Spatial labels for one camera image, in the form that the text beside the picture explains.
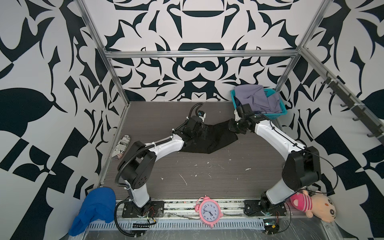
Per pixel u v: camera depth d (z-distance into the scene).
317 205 0.70
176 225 0.65
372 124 0.55
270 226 0.71
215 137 0.93
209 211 0.72
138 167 0.46
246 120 0.64
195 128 0.69
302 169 0.45
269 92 1.14
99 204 0.74
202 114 0.79
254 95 1.15
